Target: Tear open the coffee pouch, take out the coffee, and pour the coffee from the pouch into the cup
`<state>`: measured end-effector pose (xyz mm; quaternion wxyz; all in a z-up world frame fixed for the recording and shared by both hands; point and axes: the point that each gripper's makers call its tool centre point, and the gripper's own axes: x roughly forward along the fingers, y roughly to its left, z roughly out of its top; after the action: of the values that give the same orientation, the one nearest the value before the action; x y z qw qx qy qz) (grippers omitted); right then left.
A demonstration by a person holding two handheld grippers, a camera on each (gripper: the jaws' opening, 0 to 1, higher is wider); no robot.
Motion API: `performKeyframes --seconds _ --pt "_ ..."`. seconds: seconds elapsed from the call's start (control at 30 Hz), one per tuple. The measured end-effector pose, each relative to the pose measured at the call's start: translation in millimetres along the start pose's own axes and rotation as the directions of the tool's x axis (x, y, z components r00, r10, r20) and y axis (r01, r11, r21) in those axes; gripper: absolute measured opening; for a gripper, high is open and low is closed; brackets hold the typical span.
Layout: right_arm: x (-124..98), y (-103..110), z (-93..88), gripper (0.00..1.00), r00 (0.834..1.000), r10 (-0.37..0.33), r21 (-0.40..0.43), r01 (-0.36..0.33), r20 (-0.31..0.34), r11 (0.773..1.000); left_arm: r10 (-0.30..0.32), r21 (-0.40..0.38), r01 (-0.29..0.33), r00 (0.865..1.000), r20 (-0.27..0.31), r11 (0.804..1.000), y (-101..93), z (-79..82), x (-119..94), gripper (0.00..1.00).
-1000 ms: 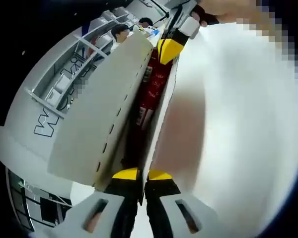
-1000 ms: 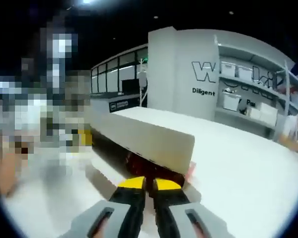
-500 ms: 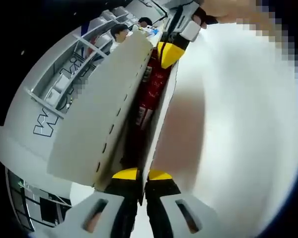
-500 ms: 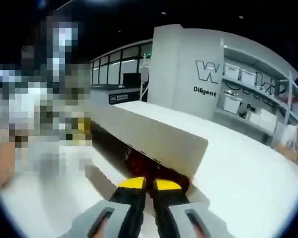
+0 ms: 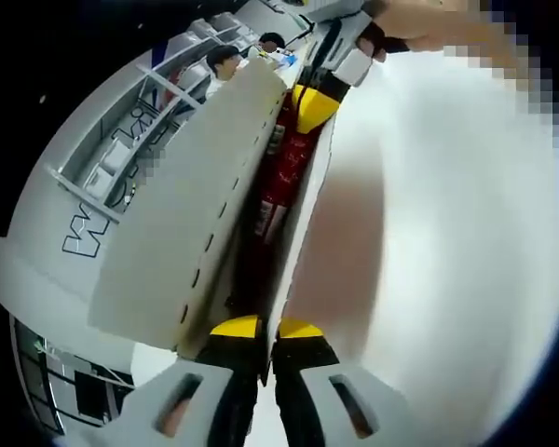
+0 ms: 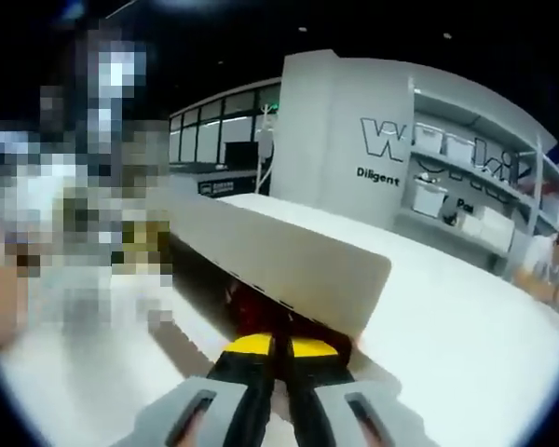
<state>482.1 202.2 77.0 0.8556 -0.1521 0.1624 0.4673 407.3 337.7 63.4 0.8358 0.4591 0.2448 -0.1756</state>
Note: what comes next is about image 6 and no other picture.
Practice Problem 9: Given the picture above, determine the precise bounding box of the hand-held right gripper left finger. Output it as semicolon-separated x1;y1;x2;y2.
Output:
120;332;276;447

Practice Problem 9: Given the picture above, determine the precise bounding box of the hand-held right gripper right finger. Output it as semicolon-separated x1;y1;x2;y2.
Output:
278;335;437;447

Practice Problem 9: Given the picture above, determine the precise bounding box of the red coffee box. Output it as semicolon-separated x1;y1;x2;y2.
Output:
167;193;393;364

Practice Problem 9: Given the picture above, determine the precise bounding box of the black television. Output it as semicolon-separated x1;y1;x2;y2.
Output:
224;141;257;169

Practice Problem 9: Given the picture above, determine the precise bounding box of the white coat stand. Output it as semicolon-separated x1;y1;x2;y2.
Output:
254;104;281;196

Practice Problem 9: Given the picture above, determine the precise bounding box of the row of white storage bins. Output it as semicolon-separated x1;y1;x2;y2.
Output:
412;124;518;252

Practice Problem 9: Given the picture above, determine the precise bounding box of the grey metal shelf rack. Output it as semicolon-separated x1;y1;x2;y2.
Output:
395;76;559;283

